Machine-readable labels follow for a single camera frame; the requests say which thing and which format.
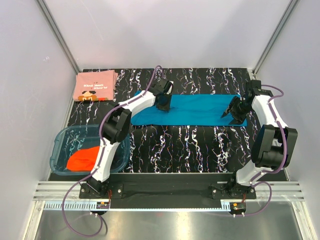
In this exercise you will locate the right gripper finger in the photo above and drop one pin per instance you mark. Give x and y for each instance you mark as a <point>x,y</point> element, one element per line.
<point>225,113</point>
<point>235,121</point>

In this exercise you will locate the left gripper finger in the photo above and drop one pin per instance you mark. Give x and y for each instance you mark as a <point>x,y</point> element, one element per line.
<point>162,108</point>
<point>168,102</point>

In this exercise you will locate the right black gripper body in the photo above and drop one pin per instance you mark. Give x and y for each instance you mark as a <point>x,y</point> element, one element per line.
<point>236,109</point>

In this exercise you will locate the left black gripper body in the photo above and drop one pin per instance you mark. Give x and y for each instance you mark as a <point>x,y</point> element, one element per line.
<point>163,99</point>

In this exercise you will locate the blue t-shirt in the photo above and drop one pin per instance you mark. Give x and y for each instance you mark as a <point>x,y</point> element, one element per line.
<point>188,110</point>

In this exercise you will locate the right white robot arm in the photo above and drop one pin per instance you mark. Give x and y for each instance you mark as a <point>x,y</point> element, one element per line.
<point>274,145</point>

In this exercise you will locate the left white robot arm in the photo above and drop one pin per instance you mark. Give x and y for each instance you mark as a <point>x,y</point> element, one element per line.
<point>114,128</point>

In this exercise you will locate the pink folded t-shirt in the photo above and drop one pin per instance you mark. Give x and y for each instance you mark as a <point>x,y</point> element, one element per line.
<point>95,86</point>

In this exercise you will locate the right connector box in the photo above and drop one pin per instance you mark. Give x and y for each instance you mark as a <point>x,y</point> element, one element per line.
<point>238,206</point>

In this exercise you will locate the connector box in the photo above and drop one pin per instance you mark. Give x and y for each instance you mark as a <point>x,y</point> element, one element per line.
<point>103,205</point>
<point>238,206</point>

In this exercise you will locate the orange t-shirt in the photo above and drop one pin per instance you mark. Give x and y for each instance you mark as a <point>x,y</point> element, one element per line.
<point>83,160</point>

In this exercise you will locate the clear blue plastic bin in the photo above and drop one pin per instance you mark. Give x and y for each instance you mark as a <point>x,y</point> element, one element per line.
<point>77,138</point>

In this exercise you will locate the left connector box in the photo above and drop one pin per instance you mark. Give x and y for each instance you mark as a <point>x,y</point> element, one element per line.
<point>103,205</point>

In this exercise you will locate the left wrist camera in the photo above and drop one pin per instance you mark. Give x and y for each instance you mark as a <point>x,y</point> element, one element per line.
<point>169,87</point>

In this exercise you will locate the right aluminium frame post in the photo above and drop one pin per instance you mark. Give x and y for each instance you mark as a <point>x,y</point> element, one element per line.
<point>275,35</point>

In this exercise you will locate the aluminium frame post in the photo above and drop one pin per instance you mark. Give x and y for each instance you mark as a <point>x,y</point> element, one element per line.
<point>275,35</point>
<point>57,34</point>

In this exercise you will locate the left aluminium frame post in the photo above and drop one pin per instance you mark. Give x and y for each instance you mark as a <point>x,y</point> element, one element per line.
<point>57,34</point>

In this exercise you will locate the front aluminium rail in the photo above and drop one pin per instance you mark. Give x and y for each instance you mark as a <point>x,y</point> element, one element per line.
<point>275,190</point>

